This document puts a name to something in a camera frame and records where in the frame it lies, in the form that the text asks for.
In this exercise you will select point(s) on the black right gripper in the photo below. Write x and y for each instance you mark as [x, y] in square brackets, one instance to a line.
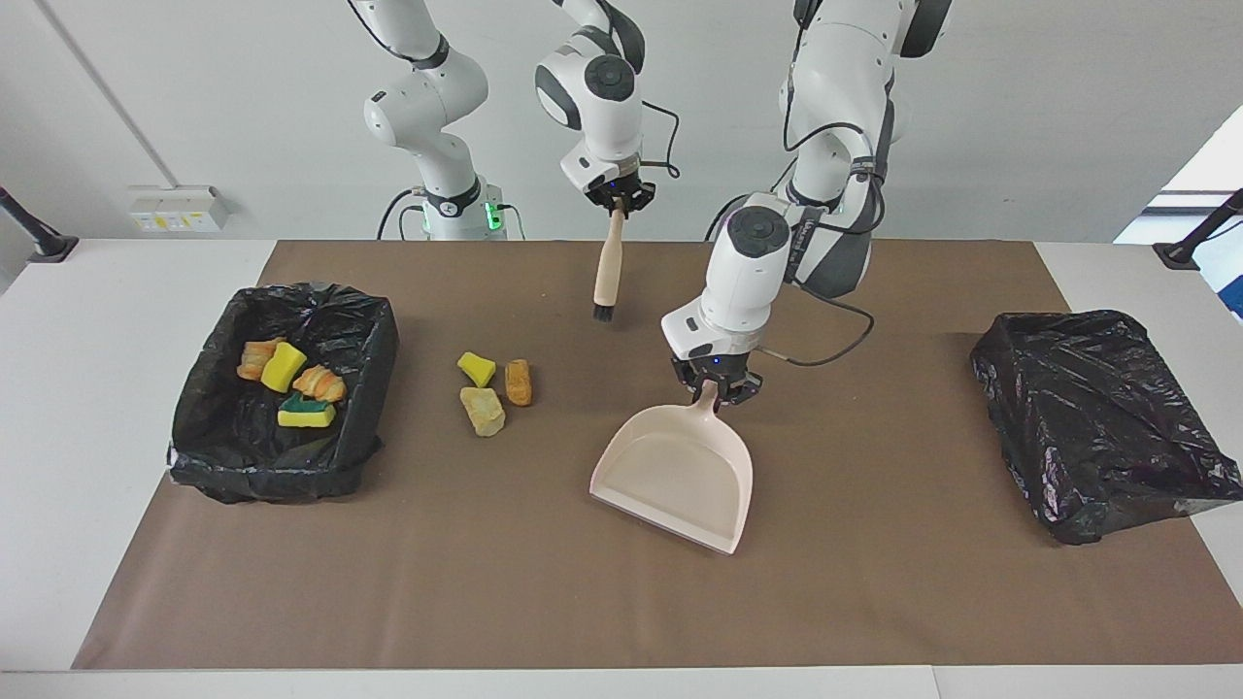
[631, 194]

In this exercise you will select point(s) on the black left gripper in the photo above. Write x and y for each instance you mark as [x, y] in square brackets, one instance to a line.
[719, 366]

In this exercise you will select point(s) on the pink plastic dustpan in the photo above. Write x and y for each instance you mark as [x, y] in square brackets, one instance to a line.
[680, 476]

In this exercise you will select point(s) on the golden brown bread roll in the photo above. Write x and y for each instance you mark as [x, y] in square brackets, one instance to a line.
[519, 382]

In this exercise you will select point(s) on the small yellow sponge wedge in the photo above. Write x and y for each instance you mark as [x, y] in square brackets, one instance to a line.
[476, 369]

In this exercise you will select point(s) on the pale bread chunk toy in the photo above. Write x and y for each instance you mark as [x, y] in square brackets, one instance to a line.
[483, 412]

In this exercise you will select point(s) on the orange striped croissant toy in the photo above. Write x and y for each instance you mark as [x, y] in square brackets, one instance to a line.
[320, 384]

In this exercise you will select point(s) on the notched yellow sponge piece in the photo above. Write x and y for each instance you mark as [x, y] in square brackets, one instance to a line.
[284, 367]

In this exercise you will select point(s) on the green and yellow sponge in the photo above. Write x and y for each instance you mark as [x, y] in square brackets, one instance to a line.
[306, 416]

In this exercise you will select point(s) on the pale croissant toy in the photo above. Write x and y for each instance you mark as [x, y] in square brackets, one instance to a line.
[252, 359]

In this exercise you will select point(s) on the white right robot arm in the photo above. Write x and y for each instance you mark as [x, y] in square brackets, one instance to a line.
[427, 107]

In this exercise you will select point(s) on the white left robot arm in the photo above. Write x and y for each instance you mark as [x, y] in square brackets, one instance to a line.
[835, 97]

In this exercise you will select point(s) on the black bag-lined trash bin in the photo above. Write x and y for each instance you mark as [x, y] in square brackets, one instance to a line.
[1088, 417]
[223, 456]

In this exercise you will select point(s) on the brown table mat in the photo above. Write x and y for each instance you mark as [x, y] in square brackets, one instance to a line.
[680, 602]

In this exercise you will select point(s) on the white wall socket box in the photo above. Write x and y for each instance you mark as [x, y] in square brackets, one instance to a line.
[180, 209]

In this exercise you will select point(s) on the black camera stand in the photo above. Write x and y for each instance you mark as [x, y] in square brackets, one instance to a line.
[1180, 254]
[49, 248]

